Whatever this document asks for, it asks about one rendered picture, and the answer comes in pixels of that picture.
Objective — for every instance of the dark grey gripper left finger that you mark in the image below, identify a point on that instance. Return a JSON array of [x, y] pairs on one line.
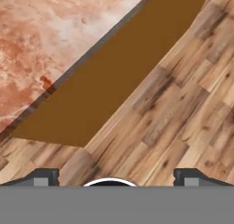
[[45, 176]]

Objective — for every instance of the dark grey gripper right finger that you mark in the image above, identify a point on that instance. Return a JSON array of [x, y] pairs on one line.
[[186, 176]]

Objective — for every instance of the white and black round thing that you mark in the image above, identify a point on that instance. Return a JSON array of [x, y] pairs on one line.
[[109, 181]]

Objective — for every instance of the brown cupboard front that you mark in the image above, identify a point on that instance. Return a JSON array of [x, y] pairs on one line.
[[109, 81]]

